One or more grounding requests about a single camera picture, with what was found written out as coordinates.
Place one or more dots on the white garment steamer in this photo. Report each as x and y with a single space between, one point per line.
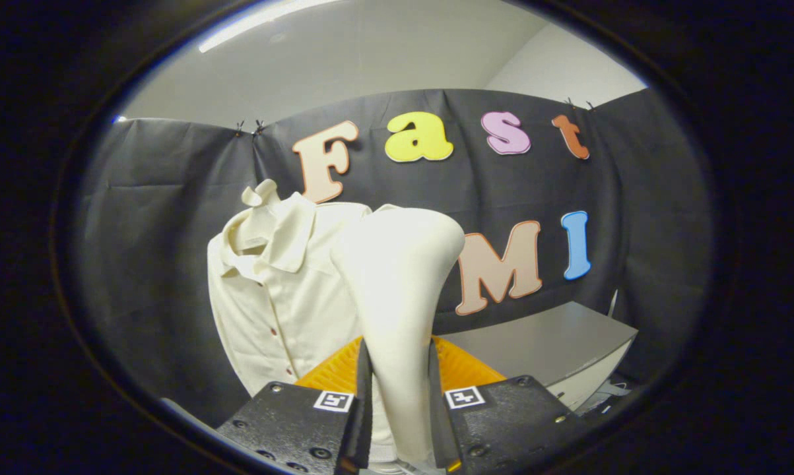
396 277

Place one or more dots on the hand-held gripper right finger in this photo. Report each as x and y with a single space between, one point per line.
436 409

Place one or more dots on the white plastic hanger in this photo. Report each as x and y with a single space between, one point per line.
264 192

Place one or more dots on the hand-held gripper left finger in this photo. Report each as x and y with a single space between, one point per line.
365 396

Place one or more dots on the white cabinet with grey top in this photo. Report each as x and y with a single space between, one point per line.
548 336

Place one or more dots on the cream button-up shirt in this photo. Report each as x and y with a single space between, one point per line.
284 310

